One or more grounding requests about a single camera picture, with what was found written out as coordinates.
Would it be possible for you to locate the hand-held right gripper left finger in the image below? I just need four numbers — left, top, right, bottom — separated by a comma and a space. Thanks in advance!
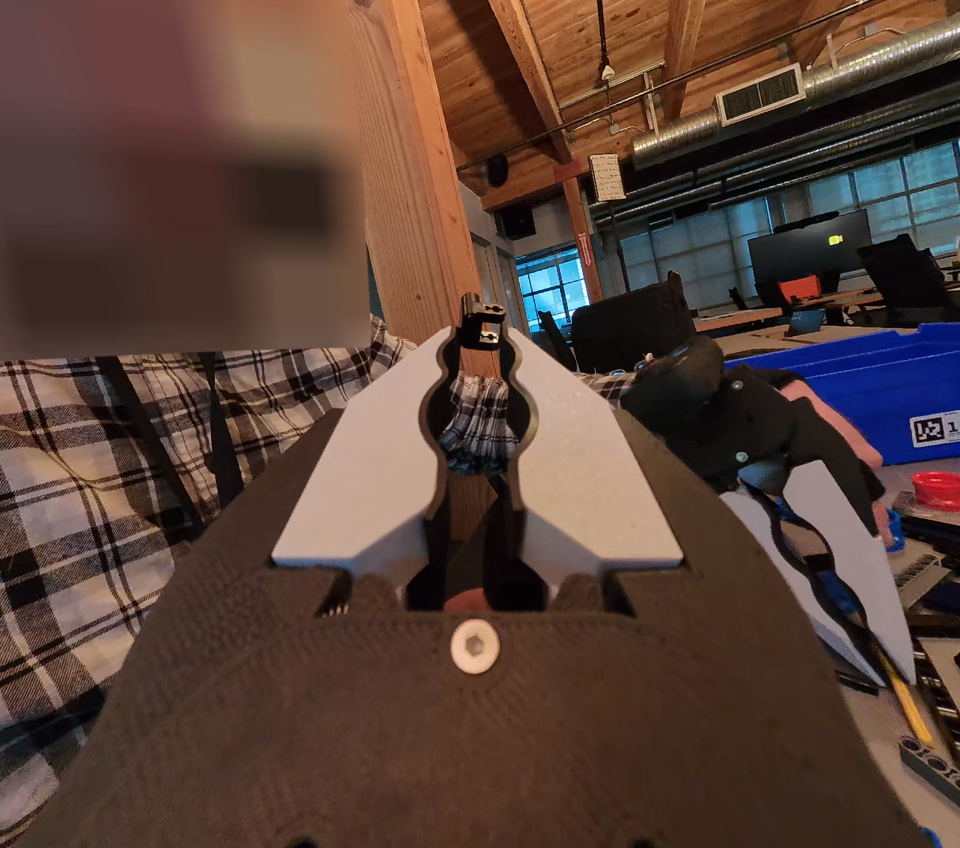
270, 326, 460, 613

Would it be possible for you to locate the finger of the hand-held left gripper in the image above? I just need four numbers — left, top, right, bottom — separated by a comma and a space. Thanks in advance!
780, 458, 919, 686
720, 488, 888, 689

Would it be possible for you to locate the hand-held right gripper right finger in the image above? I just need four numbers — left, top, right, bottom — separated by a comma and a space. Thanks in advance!
486, 321, 687, 613

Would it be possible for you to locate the yellow axle with black connector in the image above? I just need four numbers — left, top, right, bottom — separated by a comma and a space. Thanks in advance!
877, 653, 936, 748

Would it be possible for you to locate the small black axle connector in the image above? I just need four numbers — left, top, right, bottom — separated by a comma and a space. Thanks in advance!
459, 291, 507, 350

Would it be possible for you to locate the person's left forearm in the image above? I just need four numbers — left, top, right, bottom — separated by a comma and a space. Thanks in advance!
577, 370, 639, 408

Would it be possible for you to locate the person's left hand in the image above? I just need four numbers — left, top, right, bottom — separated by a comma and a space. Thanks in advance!
786, 379, 886, 473

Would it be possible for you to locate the pile of black and blue bricks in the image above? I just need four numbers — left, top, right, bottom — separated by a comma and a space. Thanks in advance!
885, 510, 960, 744

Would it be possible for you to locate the red wheel hub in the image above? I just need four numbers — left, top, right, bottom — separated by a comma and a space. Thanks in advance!
911, 471, 960, 513

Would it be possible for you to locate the blue storage bin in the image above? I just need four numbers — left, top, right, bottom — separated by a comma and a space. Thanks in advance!
723, 321, 960, 467

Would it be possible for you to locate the large black chair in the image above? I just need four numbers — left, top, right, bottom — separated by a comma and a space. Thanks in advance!
571, 270, 699, 377

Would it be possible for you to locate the black monitor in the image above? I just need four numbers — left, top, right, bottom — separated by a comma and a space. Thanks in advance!
747, 209, 873, 290

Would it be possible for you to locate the dark grey long beam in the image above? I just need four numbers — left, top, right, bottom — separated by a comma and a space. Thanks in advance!
898, 737, 960, 791

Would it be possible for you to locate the black office chair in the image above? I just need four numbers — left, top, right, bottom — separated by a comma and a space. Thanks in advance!
856, 233, 950, 328

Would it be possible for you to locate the person in plaid shirt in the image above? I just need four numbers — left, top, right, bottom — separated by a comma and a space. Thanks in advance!
0, 311, 526, 827

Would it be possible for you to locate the white air vent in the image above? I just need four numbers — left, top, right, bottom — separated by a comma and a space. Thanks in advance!
716, 62, 807, 125

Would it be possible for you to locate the wooden pillar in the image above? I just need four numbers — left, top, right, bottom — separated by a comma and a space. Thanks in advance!
333, 0, 502, 377

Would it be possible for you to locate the black strap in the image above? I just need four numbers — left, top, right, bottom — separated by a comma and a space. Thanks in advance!
96, 353, 249, 542

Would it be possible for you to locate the white wall chart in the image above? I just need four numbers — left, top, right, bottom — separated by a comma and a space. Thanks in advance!
587, 152, 627, 203

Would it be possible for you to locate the silver air duct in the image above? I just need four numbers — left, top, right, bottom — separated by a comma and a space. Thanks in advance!
630, 11, 960, 170

